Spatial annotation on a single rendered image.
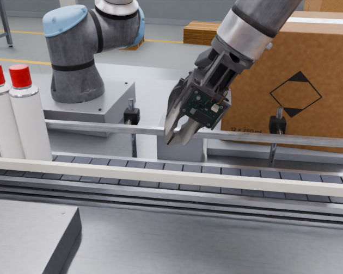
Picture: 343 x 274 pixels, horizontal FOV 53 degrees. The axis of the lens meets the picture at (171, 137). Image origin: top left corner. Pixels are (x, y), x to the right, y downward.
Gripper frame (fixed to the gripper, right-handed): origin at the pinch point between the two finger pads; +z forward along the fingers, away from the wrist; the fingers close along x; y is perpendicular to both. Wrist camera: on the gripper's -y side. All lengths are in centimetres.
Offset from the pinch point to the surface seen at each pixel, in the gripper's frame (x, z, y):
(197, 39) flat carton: 26, 87, -427
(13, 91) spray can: -28.5, 7.2, 1.3
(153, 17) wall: -48, 124, -545
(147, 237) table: 4.6, 13.0, 12.0
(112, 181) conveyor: -5.0, 12.7, 3.7
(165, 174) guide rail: 2.1, 4.7, 4.6
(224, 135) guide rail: 8.8, -4.2, -3.2
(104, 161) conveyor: -8.3, 14.6, -2.8
